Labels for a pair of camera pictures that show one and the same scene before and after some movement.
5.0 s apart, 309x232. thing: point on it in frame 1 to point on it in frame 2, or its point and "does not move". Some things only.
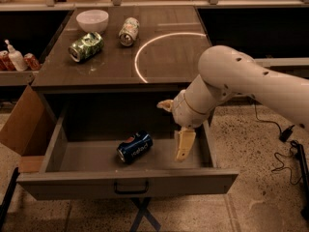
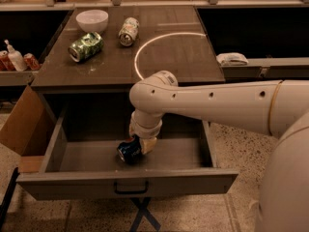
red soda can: (33, 63) does not move
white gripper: (183, 111) to (145, 130)
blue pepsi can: (135, 146) does not move
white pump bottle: (16, 57) does not move
